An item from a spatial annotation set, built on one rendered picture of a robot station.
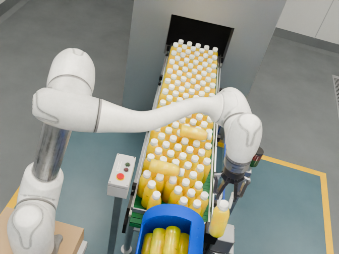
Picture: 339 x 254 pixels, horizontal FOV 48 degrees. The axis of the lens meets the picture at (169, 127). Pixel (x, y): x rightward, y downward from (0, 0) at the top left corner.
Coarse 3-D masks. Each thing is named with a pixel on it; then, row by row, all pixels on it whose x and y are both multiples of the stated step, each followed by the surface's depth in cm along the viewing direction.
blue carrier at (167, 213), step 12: (168, 204) 166; (144, 216) 170; (156, 216) 163; (168, 216) 162; (180, 216) 161; (192, 216) 164; (144, 228) 177; (180, 228) 176; (192, 228) 160; (192, 240) 157; (192, 252) 153
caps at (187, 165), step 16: (192, 48) 289; (208, 48) 294; (192, 64) 274; (176, 80) 256; (192, 80) 260; (208, 80) 264; (160, 128) 222; (176, 144) 213; (208, 144) 218; (160, 160) 203; (176, 160) 205; (192, 160) 209; (208, 160) 209
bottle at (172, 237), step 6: (168, 228) 165; (174, 228) 164; (168, 234) 163; (174, 234) 162; (180, 234) 165; (168, 240) 160; (174, 240) 160; (168, 246) 158; (174, 246) 158; (162, 252) 158; (168, 252) 156; (174, 252) 157
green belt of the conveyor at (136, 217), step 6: (216, 78) 298; (210, 156) 236; (210, 162) 233; (210, 174) 226; (204, 186) 218; (138, 198) 205; (138, 204) 202; (132, 216) 196; (138, 216) 197; (204, 216) 204; (132, 222) 195; (138, 222) 195
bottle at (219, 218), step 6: (216, 210) 149; (222, 210) 147; (228, 210) 149; (216, 216) 149; (222, 216) 148; (228, 216) 149; (210, 222) 154; (216, 222) 150; (222, 222) 150; (210, 228) 155; (216, 228) 152; (222, 228) 152; (210, 234) 156; (216, 234) 154; (222, 234) 156
